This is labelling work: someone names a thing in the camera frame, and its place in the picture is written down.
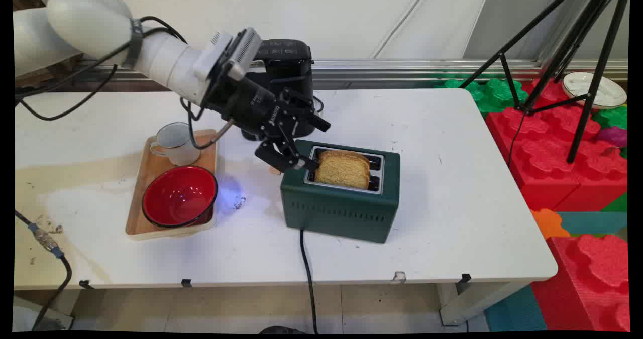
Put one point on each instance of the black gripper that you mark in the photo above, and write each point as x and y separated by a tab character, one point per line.
253	105

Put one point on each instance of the toast bread slice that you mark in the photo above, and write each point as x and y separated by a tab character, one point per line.
344	169

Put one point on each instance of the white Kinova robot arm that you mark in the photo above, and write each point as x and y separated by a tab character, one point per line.
100	37

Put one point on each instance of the black coffee machine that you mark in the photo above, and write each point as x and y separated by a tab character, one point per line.
286	65

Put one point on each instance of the green toaster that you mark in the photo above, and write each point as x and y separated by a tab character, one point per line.
341	203

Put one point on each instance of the white enamel mug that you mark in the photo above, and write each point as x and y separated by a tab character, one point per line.
176	143

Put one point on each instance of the red bowl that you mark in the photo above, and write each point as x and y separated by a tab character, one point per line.
179	196

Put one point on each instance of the white table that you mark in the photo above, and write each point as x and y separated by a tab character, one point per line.
442	188

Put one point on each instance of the wooden tray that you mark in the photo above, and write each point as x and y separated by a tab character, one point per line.
145	188

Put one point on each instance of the green foam block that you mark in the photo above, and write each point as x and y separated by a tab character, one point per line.
487	94

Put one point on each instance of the large red foam block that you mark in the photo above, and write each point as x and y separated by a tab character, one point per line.
557	163

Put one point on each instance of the orange foam piece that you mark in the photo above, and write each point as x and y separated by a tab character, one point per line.
548	223

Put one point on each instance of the white divided plate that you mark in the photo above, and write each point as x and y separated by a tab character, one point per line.
610	89

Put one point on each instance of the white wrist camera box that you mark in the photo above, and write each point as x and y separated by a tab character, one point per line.
232	55

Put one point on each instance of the black camera tripod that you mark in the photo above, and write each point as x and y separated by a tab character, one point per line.
562	63

